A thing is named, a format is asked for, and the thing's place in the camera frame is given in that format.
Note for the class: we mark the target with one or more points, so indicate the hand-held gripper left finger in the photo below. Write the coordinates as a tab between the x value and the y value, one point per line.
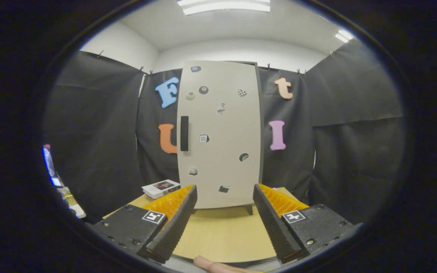
176	223

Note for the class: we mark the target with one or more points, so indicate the black backdrop cloth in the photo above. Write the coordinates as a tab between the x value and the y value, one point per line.
97	132

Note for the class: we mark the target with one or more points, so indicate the small ceiling light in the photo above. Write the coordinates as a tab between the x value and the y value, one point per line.
343	36

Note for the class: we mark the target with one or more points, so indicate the dark grey shoe cabinet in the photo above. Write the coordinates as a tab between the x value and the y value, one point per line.
261	151

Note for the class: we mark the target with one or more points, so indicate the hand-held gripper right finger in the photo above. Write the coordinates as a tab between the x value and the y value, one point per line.
273	223

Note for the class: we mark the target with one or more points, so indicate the long ceiling light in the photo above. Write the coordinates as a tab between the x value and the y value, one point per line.
224	5

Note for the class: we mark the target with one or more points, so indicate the white book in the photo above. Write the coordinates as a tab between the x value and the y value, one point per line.
157	188

